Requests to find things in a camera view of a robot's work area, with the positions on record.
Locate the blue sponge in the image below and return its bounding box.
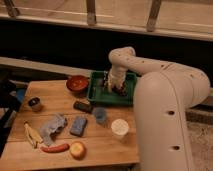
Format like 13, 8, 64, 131
70, 116, 87, 137

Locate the yellow red apple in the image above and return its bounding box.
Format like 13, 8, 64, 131
70, 141, 86, 160

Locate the blue translucent cup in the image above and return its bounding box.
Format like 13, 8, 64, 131
93, 107, 107, 124

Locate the red bowl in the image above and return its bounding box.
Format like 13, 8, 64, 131
66, 75, 89, 92

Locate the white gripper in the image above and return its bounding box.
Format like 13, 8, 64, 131
108, 66, 127, 91

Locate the wooden table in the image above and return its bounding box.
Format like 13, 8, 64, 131
0, 80, 139, 171

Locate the black rectangular remote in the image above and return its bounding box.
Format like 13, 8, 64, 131
73, 101, 93, 113

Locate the green plastic tray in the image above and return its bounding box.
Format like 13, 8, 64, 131
87, 71, 137, 106

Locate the clear handled brush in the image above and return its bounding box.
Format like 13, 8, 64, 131
102, 71, 108, 89

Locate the black chair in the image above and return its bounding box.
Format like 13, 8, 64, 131
0, 69, 21, 156

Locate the grey crumpled cloth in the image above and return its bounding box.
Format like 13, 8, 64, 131
39, 114, 67, 146

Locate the white paper cup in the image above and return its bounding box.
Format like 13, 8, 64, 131
111, 119, 129, 139

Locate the red sausage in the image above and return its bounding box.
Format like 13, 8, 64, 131
40, 143, 70, 153

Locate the small dark cup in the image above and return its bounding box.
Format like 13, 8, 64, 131
28, 97, 42, 112

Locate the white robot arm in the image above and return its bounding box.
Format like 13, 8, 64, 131
108, 47, 210, 171

